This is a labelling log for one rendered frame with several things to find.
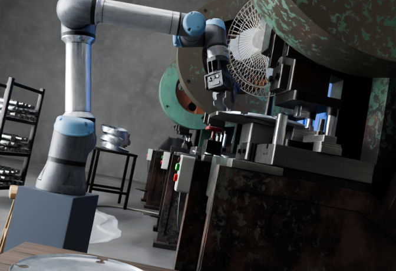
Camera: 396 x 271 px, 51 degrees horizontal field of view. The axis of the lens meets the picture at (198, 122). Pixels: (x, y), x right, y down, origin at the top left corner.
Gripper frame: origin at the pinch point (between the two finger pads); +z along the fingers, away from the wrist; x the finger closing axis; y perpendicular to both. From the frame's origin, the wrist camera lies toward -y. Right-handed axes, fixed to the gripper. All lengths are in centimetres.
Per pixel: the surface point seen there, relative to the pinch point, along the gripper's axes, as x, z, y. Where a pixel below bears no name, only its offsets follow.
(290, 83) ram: 25.1, -3.9, 2.5
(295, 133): 23.5, 11.7, 0.0
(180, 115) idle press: -177, -86, -220
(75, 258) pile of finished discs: -12, 43, 57
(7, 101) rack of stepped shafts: -201, -66, -41
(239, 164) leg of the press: 17.5, 23.2, 28.4
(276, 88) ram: 20.2, -3.8, 2.0
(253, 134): 12.2, 10.6, 6.8
